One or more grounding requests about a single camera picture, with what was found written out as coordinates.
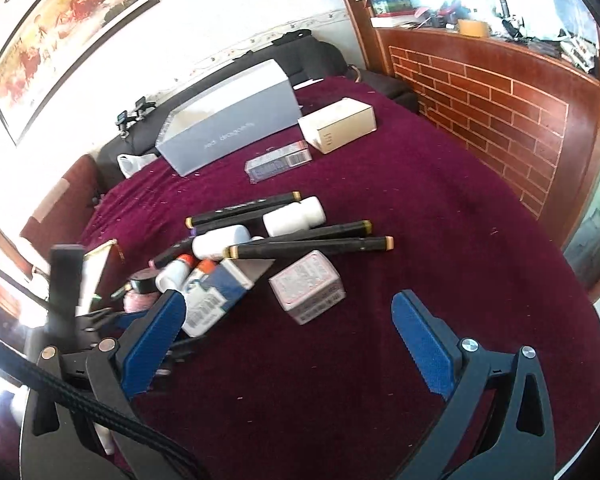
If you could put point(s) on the white glue carton orange top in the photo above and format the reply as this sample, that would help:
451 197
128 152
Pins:
202 275

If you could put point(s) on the glue bottle orange cap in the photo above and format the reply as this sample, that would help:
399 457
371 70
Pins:
172 275

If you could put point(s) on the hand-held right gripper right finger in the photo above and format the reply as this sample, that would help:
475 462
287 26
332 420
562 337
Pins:
425 345

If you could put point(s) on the black marker olive caps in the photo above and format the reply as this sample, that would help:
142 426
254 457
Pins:
330 231

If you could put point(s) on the open grey cardboard box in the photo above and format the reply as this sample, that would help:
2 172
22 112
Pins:
220 135

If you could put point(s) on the black marker pink cap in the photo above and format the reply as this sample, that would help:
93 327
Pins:
172 252

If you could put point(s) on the pile of shelf clutter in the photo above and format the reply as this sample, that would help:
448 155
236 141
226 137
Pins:
530 30

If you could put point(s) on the pink grey carton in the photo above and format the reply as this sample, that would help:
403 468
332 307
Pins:
275 162

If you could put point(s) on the small white box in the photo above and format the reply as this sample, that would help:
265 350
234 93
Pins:
340 120

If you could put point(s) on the blue white box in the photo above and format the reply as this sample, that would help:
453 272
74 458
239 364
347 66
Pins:
232 282

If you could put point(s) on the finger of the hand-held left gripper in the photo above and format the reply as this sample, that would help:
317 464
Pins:
175 356
105 316

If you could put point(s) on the black sofa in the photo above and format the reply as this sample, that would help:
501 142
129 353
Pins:
330 55

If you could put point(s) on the bamboo print glass panel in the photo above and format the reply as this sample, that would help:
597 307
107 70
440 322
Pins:
595 235

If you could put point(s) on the brick pattern wooden cabinet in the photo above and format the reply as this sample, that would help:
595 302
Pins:
480 100

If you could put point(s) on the maroon armchair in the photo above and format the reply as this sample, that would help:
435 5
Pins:
55 200

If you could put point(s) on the pink fluffy ball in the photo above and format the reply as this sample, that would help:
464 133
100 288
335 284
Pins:
137 301

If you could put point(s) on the framed wall painting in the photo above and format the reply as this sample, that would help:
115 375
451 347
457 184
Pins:
65 35

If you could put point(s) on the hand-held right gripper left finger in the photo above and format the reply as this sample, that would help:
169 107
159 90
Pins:
152 342

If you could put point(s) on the gold-edged box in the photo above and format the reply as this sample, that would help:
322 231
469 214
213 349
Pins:
97 270

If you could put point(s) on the black marker yellow caps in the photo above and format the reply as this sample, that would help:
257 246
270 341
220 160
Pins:
240 207

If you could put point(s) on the black clip stand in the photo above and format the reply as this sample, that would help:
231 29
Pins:
123 122
143 108

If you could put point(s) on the maroon tablecloth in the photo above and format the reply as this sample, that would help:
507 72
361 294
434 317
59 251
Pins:
330 400

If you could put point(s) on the white packaging scraps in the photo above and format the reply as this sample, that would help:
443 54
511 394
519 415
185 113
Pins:
307 85

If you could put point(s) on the pink box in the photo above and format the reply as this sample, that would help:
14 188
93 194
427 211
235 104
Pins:
307 285

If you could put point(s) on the black tape roll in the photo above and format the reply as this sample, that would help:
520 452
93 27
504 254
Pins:
142 284

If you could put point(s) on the white plastic bag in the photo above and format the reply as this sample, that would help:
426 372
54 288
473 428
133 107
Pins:
135 164

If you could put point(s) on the black marker orange caps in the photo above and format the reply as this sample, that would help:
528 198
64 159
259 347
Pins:
305 247

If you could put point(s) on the white pill bottle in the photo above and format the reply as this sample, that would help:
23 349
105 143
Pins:
295 216
220 241

